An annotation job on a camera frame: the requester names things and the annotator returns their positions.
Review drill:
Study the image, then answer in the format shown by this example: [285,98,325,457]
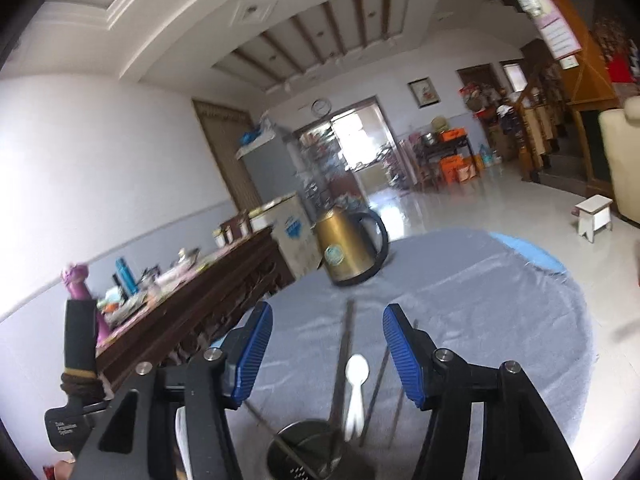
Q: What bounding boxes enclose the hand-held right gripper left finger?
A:
[70,301,274,480]

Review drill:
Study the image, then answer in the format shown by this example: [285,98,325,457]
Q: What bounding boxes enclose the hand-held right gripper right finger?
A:
[382,304,583,480]

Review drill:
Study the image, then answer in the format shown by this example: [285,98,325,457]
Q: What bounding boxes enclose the metal chopstick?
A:
[361,352,391,447]
[327,299,357,431]
[244,404,323,480]
[388,392,406,450]

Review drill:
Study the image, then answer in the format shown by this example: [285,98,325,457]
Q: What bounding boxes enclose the metal utensil holder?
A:
[266,419,377,480]

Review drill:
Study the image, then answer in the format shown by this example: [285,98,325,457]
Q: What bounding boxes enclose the purple thermos bottle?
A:
[61,262,111,348]

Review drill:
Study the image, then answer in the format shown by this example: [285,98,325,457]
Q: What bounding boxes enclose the dark wooden sideboard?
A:
[95,225,296,391]

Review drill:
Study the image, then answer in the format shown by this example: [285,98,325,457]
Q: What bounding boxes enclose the teal thermos bottle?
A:
[115,257,138,298]

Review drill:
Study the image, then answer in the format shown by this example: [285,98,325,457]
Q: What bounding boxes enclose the grey tablecloth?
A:
[215,227,598,480]

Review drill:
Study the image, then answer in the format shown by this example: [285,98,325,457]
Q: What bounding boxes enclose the white chest freezer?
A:
[250,195,323,278]

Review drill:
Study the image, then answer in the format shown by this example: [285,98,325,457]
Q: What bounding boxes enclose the gold electric kettle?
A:
[312,206,390,288]

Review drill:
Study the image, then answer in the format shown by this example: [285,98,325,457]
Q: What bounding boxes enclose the dark wooden chair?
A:
[220,212,251,241]

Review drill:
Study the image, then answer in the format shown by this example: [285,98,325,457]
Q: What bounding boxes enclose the blue table cover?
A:
[487,231,568,276]

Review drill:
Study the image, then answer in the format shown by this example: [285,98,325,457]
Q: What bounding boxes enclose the grey refrigerator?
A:
[236,127,311,211]

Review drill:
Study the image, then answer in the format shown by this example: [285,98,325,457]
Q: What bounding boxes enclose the orange boxes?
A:
[439,156,481,183]

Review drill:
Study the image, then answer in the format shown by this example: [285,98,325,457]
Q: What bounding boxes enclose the wooden side table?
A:
[415,132,481,191]

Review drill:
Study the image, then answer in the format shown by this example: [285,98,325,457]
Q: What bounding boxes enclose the brown wooden door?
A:
[192,99,263,211]

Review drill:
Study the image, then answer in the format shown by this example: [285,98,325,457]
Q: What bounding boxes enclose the small white stool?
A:
[574,194,615,243]

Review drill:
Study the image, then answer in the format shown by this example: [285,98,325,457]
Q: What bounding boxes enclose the wooden stair railing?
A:
[520,80,566,181]

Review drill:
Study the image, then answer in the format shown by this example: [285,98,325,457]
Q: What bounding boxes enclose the cream leather sofa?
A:
[598,96,640,221]

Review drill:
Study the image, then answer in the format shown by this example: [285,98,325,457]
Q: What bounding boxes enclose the framed wall picture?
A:
[407,77,440,108]

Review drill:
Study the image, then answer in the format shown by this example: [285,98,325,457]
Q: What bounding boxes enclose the wall calendar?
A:
[511,0,583,58]

